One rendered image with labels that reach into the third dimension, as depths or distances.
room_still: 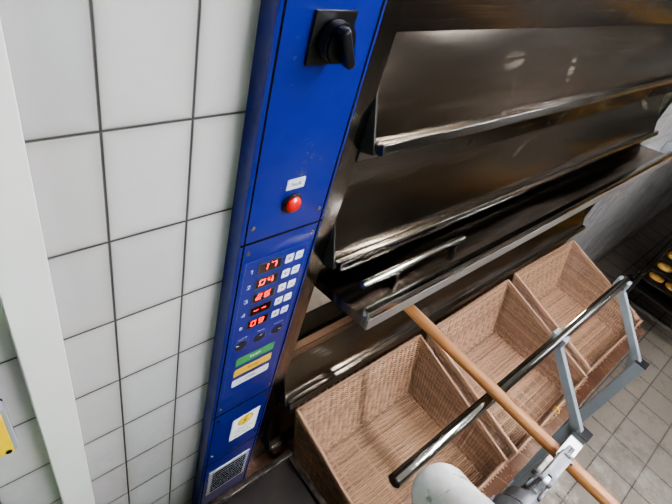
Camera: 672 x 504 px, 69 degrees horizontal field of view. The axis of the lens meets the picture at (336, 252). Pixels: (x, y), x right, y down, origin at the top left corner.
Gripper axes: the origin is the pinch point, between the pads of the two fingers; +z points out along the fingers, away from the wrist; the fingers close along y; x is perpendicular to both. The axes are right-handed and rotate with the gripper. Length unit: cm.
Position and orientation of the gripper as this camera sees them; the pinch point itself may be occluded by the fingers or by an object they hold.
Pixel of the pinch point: (560, 456)
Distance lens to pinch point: 125.7
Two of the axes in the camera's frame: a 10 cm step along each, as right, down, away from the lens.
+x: 6.3, 6.3, -4.6
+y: -2.4, 7.2, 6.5
